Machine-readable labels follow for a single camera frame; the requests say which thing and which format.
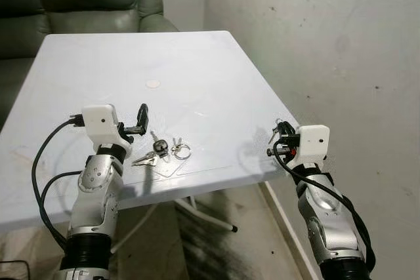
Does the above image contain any white plastic table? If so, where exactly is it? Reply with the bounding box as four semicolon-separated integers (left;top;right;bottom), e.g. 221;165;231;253
0;30;322;280

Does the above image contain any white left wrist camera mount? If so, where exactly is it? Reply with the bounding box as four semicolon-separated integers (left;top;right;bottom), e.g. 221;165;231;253
81;104;133;154

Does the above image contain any silver key bunch black fob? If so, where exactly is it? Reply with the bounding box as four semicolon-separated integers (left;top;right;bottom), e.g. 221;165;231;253
131;130;193;167

